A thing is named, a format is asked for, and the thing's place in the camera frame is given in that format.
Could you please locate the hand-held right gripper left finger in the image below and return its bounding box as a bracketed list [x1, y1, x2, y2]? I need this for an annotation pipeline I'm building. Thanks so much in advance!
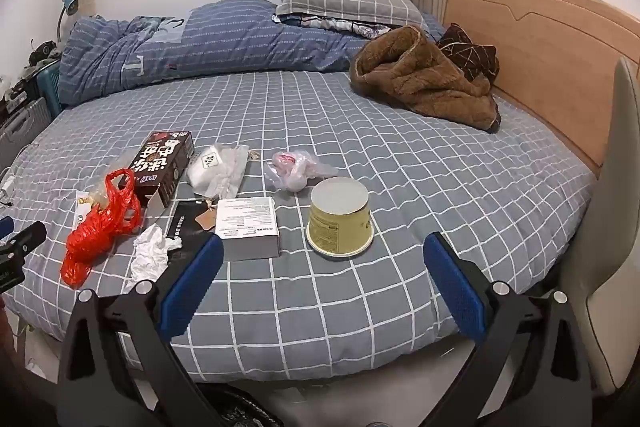
[56, 234, 226, 427]

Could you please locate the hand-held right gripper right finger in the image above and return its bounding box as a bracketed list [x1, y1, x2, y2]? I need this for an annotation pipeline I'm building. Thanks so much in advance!
[422, 232, 603, 427]

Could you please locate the black foil packet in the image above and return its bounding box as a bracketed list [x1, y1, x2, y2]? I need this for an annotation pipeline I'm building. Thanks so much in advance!
[159, 198, 223, 278]

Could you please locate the red plastic bag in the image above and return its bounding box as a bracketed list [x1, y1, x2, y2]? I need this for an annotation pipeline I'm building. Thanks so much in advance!
[61, 168, 143, 290]

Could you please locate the white box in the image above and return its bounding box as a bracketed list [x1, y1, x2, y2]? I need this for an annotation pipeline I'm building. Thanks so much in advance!
[215, 196, 281, 262]

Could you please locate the crumpled white tissue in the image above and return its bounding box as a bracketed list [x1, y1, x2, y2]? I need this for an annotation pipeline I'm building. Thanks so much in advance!
[131, 224, 183, 282]

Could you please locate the yellow snack wrapper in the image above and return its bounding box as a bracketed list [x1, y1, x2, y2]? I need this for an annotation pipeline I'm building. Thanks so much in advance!
[75, 189, 108, 230]

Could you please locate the silver suitcase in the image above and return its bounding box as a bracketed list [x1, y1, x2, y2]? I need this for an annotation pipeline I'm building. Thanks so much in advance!
[0, 99, 53, 168]

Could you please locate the grey checked bed sheet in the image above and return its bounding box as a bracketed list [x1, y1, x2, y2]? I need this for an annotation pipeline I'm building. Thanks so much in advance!
[0, 69, 601, 383]

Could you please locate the dark brown printed box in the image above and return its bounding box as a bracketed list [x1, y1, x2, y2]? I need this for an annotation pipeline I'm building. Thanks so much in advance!
[127, 130, 196, 208]

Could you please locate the yellow paper cup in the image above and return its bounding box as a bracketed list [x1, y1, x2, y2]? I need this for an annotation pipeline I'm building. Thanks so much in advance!
[306, 177, 375, 258]

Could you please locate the teal suitcase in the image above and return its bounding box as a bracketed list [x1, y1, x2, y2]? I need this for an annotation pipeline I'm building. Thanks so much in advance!
[32, 59, 63, 118]

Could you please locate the pink and white plastic bag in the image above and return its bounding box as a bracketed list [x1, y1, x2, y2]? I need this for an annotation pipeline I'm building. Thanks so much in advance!
[264, 149, 341, 194]

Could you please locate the brown fleece blanket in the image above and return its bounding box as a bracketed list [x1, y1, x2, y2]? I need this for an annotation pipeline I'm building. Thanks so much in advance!
[349, 26, 502, 132]

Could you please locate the blue desk lamp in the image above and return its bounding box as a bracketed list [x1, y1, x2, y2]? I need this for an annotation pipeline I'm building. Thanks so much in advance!
[56, 0, 78, 42]

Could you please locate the dark brown lined cushion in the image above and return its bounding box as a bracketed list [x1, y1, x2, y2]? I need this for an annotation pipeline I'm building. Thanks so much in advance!
[436, 23, 501, 82]

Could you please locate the blue striped quilt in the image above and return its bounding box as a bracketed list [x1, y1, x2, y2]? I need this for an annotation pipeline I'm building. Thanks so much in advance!
[57, 0, 446, 108]

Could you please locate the wooden headboard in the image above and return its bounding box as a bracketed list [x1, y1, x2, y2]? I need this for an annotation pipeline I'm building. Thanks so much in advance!
[442, 0, 640, 180]

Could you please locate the dark printed pillow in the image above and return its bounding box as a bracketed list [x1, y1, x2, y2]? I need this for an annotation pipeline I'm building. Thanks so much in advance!
[280, 13, 396, 40]

